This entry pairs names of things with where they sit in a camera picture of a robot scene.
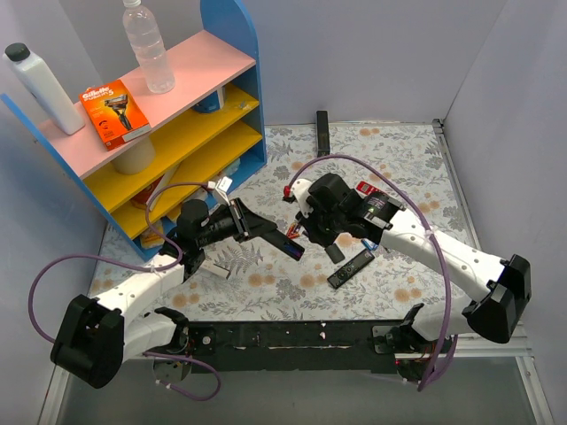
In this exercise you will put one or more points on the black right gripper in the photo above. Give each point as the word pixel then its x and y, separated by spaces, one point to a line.
pixel 316 228

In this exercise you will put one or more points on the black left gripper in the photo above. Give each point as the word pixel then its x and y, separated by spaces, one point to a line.
pixel 241 220

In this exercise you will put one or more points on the plain black remote control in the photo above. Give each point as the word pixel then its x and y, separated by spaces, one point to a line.
pixel 284 244

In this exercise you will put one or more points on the black battery cover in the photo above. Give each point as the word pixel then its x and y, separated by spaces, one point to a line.
pixel 334 253

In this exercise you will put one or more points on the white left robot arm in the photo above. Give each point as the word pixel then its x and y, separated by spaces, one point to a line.
pixel 98 334

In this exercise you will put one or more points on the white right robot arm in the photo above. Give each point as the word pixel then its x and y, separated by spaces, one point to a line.
pixel 496 291

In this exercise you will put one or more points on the red white remote control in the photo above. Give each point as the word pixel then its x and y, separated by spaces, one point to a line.
pixel 366 188

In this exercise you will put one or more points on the blue battery beside remote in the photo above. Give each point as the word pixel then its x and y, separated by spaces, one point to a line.
pixel 369 245

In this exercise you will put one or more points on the black remote with buttons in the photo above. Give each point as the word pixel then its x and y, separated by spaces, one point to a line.
pixel 351 268

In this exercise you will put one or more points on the silver white remote control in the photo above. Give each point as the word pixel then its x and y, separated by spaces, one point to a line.
pixel 213 268

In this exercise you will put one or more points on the black box at back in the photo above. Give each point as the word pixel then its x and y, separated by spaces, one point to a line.
pixel 322 133

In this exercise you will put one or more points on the floral table mat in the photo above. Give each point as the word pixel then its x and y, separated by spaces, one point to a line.
pixel 264 284

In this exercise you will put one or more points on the tissue packs on shelf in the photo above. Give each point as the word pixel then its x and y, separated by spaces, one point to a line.
pixel 149 240

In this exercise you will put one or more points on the blue pink yellow shelf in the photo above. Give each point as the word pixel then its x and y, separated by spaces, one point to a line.
pixel 190 146

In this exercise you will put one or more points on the blue white can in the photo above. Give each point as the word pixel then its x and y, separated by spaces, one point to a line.
pixel 212 103

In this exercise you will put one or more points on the cream cylinder on shelf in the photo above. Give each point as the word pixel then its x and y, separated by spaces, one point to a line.
pixel 136 159

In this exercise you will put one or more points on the orange razor box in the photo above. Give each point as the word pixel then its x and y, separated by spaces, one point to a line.
pixel 114 113

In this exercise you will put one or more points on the clear plastic water bottle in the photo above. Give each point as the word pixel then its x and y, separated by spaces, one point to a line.
pixel 146 41

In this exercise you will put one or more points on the white bottle black cap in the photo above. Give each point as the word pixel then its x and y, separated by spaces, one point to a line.
pixel 33 72

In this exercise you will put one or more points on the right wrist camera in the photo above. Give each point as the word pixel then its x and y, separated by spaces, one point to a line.
pixel 297 192

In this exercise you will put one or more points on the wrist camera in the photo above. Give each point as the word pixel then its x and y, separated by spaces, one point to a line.
pixel 220 189
pixel 297 192

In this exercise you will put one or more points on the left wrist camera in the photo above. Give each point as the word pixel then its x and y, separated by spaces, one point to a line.
pixel 220 189

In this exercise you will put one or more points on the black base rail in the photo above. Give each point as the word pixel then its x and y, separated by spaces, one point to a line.
pixel 378 346

